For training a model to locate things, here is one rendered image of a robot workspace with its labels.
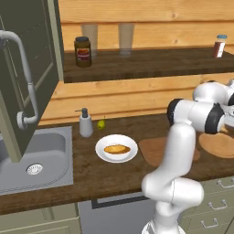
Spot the golden croissant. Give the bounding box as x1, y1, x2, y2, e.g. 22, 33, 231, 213
103, 144, 132, 155

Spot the brown wooden cutting board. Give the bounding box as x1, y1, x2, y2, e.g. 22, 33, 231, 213
138, 136, 201, 168

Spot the dark jam jar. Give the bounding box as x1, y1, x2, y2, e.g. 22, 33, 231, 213
73, 36, 92, 69

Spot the round light wooden board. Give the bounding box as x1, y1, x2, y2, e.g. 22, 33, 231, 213
197, 132, 234, 160

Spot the olive green cabinet door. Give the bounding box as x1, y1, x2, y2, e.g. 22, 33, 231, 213
0, 0, 65, 163

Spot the brown jar with blue lid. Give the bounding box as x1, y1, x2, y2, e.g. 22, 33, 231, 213
211, 34, 229, 59

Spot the green pear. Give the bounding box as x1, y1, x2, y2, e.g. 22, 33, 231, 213
96, 115, 107, 131

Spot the grey soap dispenser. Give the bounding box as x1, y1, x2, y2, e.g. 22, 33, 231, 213
75, 107, 94, 139

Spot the white plate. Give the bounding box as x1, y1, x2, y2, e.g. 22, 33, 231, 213
94, 133, 139, 164

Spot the dark wooden shelf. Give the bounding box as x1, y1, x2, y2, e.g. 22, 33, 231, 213
62, 45, 234, 84

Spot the clear drinking glass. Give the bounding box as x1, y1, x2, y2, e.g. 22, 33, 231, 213
118, 23, 135, 57
80, 23, 99, 58

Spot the grey steel sink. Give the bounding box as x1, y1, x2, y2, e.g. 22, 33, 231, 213
0, 125, 75, 197

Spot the grey dishwasher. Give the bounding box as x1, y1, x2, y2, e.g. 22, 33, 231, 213
77, 191, 158, 234

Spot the olive green drawer front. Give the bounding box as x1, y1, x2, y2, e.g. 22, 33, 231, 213
180, 191, 234, 222
198, 176, 234, 197
178, 208, 234, 234

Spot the olive green cupboard door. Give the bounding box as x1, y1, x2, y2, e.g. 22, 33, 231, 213
0, 202, 82, 234

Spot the black dishwasher handle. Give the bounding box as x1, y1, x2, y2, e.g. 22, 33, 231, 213
90, 195, 151, 210

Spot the grey cabinet door handle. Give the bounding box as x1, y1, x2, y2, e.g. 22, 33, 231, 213
0, 29, 40, 132

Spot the grey drawer handle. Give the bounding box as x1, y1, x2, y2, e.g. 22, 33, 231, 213
216, 178, 234, 189
199, 218, 219, 229
207, 199, 229, 211

